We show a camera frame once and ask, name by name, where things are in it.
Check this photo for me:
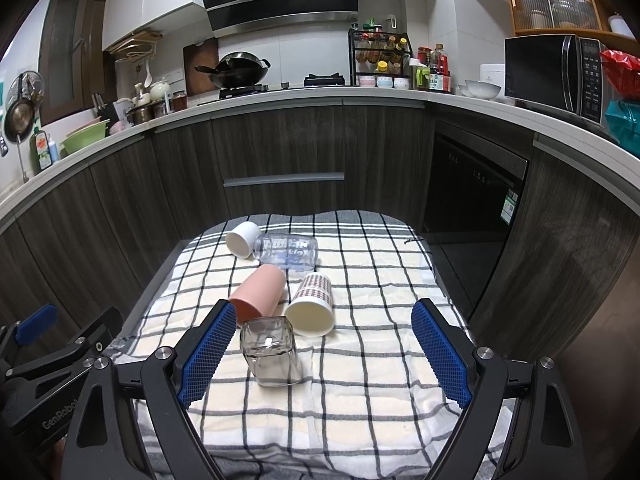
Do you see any black wok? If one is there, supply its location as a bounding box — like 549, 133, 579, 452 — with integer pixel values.
195, 51, 271, 88

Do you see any teal bag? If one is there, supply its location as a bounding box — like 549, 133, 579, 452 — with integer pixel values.
605, 100, 640, 143

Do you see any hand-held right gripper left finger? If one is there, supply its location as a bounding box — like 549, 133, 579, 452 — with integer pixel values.
62, 299, 238, 480

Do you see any black microwave oven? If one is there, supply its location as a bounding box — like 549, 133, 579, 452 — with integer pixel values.
504, 34, 606, 125

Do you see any dark brown cutting board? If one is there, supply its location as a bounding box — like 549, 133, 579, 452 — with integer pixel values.
183, 38, 220, 97

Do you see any red plastic bag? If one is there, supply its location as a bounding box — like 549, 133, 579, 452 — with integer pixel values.
600, 49, 640, 96

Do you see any white plastic bottle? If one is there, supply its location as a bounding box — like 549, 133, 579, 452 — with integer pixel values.
608, 12, 637, 41

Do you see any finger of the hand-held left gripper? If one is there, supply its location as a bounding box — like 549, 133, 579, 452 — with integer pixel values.
2, 307, 123, 383
0, 303, 57, 361

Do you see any checkered cloth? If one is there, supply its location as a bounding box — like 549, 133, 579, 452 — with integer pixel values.
107, 209, 516, 480

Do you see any grey drawer handle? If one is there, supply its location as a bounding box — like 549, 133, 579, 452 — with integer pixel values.
223, 172, 346, 188

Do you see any square clear glass cup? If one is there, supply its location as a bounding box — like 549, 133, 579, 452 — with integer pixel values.
240, 316, 304, 387

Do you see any gas stove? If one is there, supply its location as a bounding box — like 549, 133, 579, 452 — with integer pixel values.
197, 74, 348, 107

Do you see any large white bowl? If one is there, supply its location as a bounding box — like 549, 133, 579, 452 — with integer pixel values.
465, 79, 502, 100

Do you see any green basin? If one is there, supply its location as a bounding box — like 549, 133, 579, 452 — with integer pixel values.
61, 117, 111, 156

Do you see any patterned paper cup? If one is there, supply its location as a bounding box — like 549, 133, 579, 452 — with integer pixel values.
284, 272, 335, 337

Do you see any knife block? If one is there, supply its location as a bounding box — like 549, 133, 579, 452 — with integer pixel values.
92, 92, 118, 121

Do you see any brown door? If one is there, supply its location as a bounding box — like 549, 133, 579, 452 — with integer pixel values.
39, 0, 108, 126

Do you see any wooden glass door cabinet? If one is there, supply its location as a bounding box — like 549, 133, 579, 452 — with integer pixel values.
502, 0, 640, 41

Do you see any row of seasoning bottles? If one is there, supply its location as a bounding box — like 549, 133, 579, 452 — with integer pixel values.
351, 21, 411, 73

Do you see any black spice rack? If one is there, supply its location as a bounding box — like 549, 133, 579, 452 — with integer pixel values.
348, 22, 413, 88

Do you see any clear printed glass cup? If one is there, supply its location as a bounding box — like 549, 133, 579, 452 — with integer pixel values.
252, 232, 320, 273

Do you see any green dish soap bottle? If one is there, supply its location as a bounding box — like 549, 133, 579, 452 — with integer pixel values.
30, 127, 53, 171

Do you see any hanging frying pan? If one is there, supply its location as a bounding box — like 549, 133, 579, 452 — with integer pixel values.
4, 72, 43, 143

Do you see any steel pot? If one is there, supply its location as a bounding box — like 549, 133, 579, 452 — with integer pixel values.
127, 102, 168, 126

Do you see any pink cup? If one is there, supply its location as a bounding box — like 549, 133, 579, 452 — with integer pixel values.
228, 263, 287, 323

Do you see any built-in dishwasher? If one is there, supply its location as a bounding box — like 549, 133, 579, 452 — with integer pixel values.
422, 132, 530, 318

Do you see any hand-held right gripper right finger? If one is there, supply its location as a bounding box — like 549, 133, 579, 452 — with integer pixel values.
411, 297, 588, 480

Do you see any white cup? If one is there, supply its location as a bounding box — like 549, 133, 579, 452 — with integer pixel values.
225, 220, 263, 260

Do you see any stack of wooden boards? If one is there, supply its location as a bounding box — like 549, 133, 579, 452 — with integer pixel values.
107, 29, 163, 61

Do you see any dark sauce bottle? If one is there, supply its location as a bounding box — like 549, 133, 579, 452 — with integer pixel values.
429, 43, 452, 92

